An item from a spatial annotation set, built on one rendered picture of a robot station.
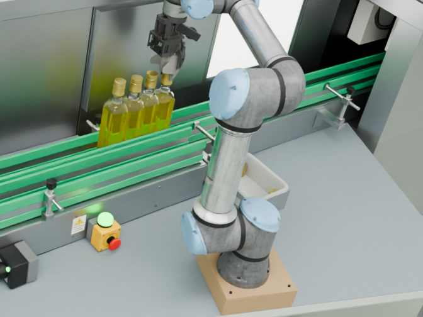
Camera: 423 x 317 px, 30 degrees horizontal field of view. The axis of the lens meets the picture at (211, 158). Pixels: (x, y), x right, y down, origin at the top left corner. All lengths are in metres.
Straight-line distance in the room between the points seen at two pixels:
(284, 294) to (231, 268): 0.17
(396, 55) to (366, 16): 0.28
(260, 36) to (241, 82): 0.25
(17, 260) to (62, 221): 0.18
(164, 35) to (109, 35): 0.17
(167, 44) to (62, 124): 0.43
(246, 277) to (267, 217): 0.19
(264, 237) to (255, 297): 0.19
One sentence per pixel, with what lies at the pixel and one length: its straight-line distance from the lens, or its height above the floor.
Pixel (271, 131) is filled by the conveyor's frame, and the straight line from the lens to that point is 2.83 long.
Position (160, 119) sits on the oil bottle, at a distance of 2.42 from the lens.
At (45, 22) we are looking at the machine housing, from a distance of 2.22.
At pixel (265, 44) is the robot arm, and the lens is 2.00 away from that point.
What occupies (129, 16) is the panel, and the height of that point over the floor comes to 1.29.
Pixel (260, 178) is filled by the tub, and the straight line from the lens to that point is 2.64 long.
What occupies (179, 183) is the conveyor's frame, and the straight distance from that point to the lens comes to 2.46.
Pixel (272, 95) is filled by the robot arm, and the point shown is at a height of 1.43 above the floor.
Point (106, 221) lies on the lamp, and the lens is 2.25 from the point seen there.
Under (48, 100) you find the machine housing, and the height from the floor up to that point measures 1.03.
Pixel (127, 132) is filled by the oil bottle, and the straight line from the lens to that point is 2.36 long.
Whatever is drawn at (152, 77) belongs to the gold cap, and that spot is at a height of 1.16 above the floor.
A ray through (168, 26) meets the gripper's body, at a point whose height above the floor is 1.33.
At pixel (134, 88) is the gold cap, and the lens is 2.30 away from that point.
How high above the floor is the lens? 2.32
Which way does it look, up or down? 35 degrees down
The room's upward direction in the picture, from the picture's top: 15 degrees clockwise
